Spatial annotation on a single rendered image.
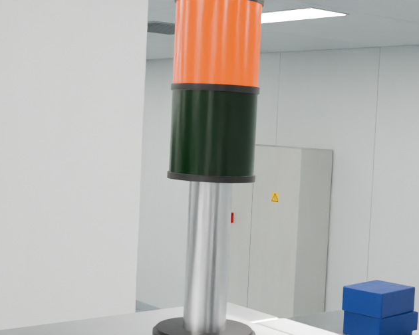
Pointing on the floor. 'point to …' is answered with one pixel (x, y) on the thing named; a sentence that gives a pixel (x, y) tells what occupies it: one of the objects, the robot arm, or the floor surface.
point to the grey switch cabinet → (281, 232)
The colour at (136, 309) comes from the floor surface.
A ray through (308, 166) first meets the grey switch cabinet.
